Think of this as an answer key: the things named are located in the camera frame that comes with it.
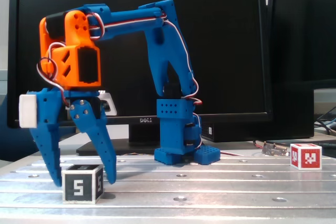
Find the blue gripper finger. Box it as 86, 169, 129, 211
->
30, 123, 64, 188
68, 98, 118, 185

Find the blue gripper body with servo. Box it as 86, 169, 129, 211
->
36, 89, 107, 128

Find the black cube with white five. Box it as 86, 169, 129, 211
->
61, 164, 104, 204

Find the red cube with white pattern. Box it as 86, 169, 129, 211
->
290, 143, 322, 170

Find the black Dell monitor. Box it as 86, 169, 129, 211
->
6, 0, 274, 156

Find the black computer box with label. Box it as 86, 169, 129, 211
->
201, 87, 315, 143

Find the small black circuit board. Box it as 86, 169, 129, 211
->
261, 142, 291, 158

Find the black monitor without logo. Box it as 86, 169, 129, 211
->
267, 0, 336, 90

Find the white camera mount with board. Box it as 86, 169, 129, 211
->
18, 91, 118, 128

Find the red white wrist cable loop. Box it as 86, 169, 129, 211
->
36, 41, 70, 109

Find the red white arm servo cable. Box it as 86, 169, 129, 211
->
88, 11, 204, 151

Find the aluminium slotted base plate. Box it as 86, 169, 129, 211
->
0, 154, 336, 221

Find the red white cable on table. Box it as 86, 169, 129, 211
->
219, 140, 266, 156

